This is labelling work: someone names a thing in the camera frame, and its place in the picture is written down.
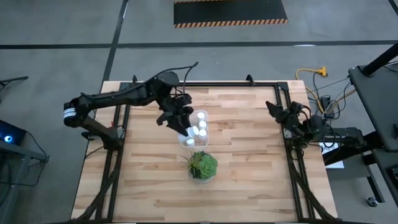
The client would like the yellow extension cord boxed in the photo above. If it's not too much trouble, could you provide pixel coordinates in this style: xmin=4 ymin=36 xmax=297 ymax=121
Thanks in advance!
xmin=295 ymin=66 xmax=329 ymax=113

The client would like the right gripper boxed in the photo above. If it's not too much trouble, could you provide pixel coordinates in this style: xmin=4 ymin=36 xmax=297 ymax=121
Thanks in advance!
xmin=266 ymin=100 xmax=312 ymax=133

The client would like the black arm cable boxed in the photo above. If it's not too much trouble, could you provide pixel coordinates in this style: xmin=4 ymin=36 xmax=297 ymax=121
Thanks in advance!
xmin=79 ymin=61 xmax=200 ymax=100

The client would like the black diagonal pole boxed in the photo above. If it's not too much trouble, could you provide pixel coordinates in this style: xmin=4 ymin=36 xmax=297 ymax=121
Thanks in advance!
xmin=360 ymin=42 xmax=398 ymax=77

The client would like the black aluminium table frame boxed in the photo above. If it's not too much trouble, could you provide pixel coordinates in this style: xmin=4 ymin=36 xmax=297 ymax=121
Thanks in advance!
xmin=74 ymin=74 xmax=338 ymax=223

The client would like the white paper sheet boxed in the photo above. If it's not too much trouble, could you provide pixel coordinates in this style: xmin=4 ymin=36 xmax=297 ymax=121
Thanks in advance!
xmin=318 ymin=141 xmax=345 ymax=170

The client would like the black side table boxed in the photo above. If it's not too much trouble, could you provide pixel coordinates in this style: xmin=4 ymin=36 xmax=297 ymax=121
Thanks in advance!
xmin=348 ymin=63 xmax=398 ymax=153

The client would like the black power adapter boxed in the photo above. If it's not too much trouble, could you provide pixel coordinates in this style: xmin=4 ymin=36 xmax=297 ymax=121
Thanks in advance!
xmin=320 ymin=95 xmax=336 ymax=119

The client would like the black yellow-striped floor mat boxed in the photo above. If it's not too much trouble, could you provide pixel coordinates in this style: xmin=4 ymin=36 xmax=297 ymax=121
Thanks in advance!
xmin=173 ymin=0 xmax=289 ymax=29

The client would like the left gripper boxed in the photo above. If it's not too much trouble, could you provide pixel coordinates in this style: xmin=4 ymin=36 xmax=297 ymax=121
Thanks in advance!
xmin=156 ymin=92 xmax=195 ymax=137

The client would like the black tripod leg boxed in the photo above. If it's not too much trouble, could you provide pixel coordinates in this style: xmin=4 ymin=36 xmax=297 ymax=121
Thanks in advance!
xmin=0 ymin=75 xmax=29 ymax=88

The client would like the clear plastic basket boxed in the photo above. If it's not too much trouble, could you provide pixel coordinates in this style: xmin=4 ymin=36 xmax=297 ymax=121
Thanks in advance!
xmin=177 ymin=108 xmax=210 ymax=149

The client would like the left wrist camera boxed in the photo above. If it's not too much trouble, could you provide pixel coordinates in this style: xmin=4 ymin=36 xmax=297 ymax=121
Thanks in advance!
xmin=177 ymin=93 xmax=193 ymax=108

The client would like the green artificial succulent plant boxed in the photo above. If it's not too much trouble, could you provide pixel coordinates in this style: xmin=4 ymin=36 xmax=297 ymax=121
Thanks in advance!
xmin=182 ymin=150 xmax=219 ymax=180

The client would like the black box with blue light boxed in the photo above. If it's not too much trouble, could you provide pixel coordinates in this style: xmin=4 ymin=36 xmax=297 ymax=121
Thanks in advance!
xmin=0 ymin=119 xmax=27 ymax=146

